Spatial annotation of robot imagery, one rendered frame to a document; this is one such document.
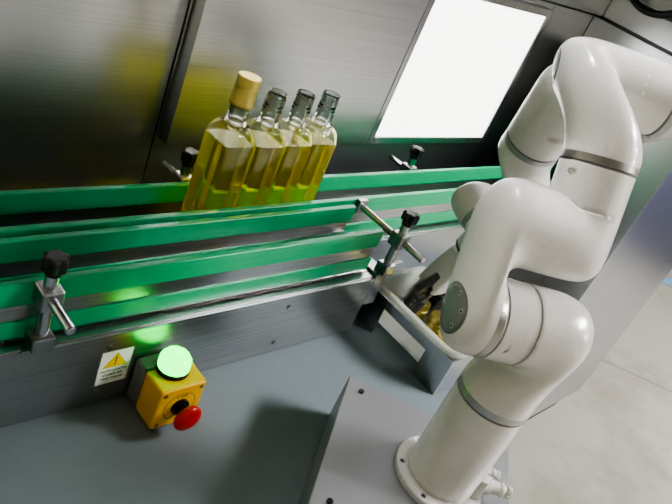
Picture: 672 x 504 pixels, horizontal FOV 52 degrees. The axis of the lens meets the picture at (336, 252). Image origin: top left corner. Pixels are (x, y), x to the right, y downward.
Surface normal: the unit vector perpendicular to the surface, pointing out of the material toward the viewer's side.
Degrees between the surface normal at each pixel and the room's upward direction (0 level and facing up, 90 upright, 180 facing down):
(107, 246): 90
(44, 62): 90
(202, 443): 0
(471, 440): 89
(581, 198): 73
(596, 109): 79
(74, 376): 90
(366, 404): 1
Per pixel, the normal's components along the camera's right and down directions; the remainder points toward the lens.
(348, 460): 0.37, -0.80
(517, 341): 0.20, 0.42
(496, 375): -0.44, -0.62
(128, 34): 0.61, 0.60
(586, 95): -0.65, -0.04
